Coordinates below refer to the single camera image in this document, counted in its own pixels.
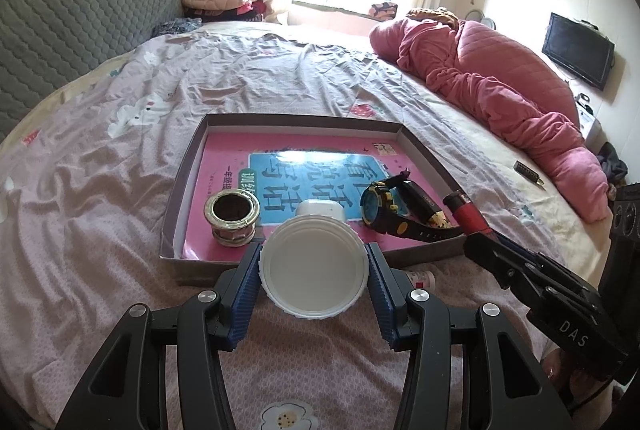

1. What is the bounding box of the pink and blue book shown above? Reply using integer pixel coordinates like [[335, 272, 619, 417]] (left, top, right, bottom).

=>
[[182, 133, 451, 261]]

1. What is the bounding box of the dark floral pillow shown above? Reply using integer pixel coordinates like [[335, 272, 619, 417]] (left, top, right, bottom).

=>
[[152, 16, 203, 38]]

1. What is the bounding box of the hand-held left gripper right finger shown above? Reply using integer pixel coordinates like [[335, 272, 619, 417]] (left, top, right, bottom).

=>
[[364, 241, 561, 430]]

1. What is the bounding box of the shallow brown cardboard box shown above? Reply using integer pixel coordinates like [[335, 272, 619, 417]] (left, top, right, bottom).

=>
[[159, 113, 468, 283]]

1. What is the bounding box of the white round lid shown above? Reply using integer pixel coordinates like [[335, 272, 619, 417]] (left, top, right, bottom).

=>
[[259, 215, 370, 318]]

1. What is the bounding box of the black television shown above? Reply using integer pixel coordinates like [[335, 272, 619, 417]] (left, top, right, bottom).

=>
[[542, 12, 616, 91]]

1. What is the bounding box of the person's right hand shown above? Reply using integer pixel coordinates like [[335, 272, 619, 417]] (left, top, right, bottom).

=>
[[542, 342, 568, 381]]

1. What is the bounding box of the small white pill bottle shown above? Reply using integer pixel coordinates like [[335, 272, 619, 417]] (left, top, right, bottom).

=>
[[402, 267, 437, 292]]

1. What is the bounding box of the small black bar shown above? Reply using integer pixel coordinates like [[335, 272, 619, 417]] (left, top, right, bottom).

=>
[[515, 160, 546, 186]]

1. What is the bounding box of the floral box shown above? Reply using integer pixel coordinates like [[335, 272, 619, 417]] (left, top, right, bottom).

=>
[[367, 0, 398, 21]]

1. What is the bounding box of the brown knit cloth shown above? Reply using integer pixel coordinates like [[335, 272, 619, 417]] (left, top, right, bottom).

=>
[[404, 7, 461, 28]]

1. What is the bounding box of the heap of dark cloth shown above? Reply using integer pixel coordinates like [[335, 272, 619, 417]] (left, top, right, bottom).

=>
[[597, 143, 628, 183]]

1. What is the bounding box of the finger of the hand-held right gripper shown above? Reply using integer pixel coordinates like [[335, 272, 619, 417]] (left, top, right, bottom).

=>
[[464, 233, 628, 381], [492, 234, 603, 298]]

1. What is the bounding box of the pink quilt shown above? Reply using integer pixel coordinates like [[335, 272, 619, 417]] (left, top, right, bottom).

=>
[[369, 13, 613, 223]]

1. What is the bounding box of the brass metal ring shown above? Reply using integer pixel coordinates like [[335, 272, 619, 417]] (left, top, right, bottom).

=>
[[202, 191, 261, 247]]

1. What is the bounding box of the white plastic bottle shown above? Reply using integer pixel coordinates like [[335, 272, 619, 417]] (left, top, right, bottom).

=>
[[295, 201, 347, 223]]

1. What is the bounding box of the black and yellow wristwatch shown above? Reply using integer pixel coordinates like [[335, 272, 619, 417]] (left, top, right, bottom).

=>
[[360, 170, 468, 242]]

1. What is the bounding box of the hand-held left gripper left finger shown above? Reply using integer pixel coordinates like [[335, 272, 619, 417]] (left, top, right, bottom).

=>
[[70, 241, 264, 430]]

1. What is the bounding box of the grey quilted headboard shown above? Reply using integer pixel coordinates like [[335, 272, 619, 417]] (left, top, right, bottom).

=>
[[0, 0, 183, 141]]

